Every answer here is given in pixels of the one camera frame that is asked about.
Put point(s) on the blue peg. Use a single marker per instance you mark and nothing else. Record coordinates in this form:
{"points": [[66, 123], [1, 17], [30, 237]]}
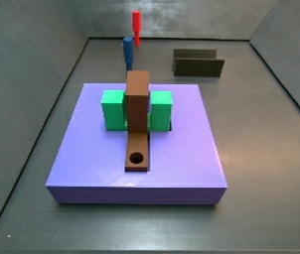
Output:
{"points": [[128, 52]]}

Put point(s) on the purple base board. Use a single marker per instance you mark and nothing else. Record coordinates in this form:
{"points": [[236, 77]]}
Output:
{"points": [[187, 174]]}

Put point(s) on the right green block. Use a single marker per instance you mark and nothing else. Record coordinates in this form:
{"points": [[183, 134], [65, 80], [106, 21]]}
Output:
{"points": [[161, 106]]}

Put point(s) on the green block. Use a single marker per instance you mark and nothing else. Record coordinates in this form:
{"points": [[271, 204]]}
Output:
{"points": [[161, 106], [113, 108]]}

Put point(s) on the left green block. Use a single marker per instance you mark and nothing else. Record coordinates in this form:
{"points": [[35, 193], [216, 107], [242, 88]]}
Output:
{"points": [[113, 108]]}

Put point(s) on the brown L-shaped block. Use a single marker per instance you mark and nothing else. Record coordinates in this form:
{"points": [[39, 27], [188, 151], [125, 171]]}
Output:
{"points": [[137, 109]]}

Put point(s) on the red peg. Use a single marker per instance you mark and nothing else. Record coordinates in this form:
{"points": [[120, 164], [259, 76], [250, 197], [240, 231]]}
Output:
{"points": [[137, 26]]}

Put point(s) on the black angle bracket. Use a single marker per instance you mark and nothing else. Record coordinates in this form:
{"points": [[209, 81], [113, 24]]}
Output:
{"points": [[197, 63]]}

